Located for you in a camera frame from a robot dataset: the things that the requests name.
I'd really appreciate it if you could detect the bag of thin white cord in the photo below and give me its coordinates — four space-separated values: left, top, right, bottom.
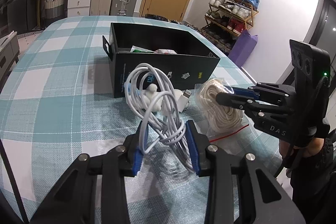
195 78 249 141

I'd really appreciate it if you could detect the black cardboard box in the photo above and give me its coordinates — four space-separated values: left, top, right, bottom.
102 23 221 98

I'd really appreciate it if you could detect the red white balloon glue packet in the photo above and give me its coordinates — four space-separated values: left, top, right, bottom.
155 49 176 54

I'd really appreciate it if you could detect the white charging cable bundle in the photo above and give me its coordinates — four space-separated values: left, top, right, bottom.
123 63 197 173

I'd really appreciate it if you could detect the green white medicine sachet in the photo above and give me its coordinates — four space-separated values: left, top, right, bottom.
130 46 155 53

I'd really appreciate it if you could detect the person's right hand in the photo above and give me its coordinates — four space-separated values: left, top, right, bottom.
278 138 329 168

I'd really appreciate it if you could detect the purple bag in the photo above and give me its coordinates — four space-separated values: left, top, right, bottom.
228 30 258 68

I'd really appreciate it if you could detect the wooden shoe rack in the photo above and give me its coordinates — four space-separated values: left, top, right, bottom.
201 0 258 55

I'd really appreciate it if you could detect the teal checkered tablecloth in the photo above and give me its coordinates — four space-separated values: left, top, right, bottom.
1 16 209 223

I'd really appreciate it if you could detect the black trash bin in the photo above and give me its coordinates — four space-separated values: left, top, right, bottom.
145 14 169 22

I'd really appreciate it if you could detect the grey low cabinet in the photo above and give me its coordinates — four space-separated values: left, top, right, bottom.
0 31 20 82

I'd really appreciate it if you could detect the grey white laundry basket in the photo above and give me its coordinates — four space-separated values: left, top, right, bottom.
44 0 64 19

